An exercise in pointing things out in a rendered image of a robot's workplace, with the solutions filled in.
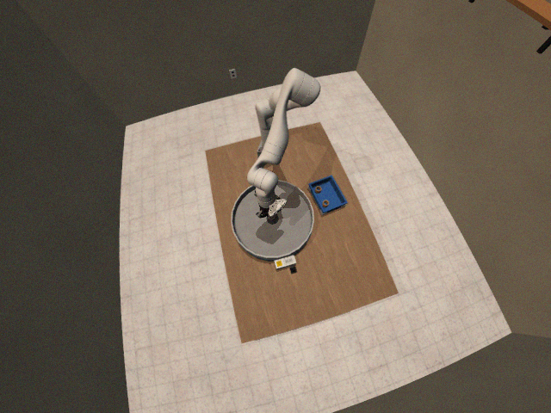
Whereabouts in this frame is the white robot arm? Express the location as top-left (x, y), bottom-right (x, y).
top-left (247, 68), bottom-right (320, 217)

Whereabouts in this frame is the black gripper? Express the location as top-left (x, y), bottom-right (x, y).
top-left (256, 195), bottom-right (280, 218)

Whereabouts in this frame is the blue open tray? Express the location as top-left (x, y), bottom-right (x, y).
top-left (308, 175), bottom-right (348, 215)

